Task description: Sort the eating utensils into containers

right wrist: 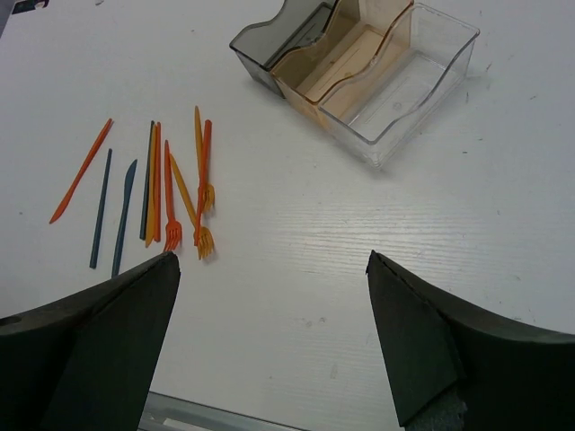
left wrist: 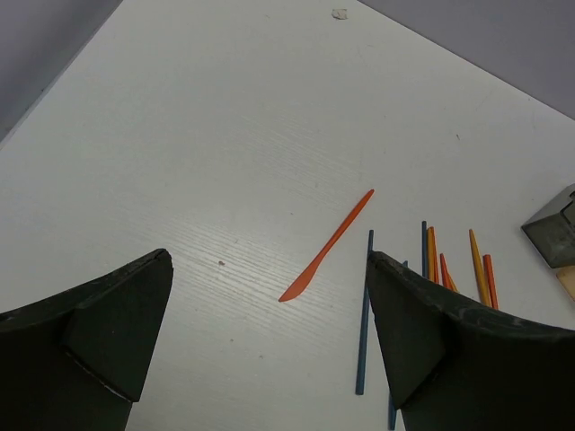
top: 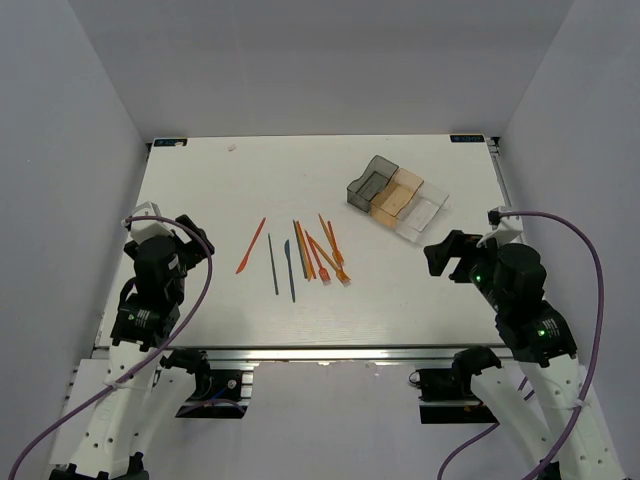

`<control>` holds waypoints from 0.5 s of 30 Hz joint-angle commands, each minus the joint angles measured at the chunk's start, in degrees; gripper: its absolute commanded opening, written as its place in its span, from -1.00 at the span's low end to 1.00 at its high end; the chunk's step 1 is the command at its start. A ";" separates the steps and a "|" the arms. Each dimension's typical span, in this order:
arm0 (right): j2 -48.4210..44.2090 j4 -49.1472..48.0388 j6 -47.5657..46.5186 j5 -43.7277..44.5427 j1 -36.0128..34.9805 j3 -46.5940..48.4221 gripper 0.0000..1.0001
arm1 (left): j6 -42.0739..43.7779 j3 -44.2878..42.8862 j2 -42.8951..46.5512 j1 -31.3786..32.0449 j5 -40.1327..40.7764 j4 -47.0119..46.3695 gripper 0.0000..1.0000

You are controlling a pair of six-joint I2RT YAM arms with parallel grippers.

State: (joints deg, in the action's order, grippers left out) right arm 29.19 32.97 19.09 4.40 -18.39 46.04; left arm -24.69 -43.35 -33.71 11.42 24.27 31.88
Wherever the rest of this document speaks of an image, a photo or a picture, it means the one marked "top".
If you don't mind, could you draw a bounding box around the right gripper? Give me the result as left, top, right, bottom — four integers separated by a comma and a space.
422, 229, 508, 311

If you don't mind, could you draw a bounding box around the orange knife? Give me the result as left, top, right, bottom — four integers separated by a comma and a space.
236, 217, 267, 274

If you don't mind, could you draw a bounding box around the blue knife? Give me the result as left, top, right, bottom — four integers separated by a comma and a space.
284, 239, 296, 303

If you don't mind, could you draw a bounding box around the yellow chopstick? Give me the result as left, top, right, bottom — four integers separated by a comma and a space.
295, 220, 313, 281

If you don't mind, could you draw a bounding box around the yellow fork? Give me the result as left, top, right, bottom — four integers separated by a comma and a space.
310, 238, 351, 285

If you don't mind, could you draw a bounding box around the yellow knife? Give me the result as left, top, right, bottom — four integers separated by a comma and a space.
318, 214, 344, 267

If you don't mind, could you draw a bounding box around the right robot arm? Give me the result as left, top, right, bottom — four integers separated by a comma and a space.
424, 230, 626, 479

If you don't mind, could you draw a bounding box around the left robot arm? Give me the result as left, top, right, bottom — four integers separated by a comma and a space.
50, 205, 215, 479

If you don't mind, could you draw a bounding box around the clear plastic container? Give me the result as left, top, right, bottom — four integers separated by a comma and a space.
394, 182, 449, 244

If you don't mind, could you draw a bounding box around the orange plastic container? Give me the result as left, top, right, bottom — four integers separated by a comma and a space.
370, 168, 424, 229

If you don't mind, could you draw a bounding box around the dark smoke plastic container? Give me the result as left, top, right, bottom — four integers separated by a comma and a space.
346, 155, 399, 213

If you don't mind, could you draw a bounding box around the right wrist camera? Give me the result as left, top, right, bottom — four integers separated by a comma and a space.
476, 206, 523, 248

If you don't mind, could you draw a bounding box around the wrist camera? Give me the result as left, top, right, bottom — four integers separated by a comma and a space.
476, 206, 523, 248
121, 201, 173, 245

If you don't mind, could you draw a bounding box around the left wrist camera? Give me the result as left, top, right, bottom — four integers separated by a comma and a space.
121, 201, 173, 245

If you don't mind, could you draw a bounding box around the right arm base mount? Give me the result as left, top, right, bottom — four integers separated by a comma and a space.
408, 346, 502, 425

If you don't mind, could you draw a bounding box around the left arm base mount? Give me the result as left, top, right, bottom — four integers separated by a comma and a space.
160, 349, 247, 419

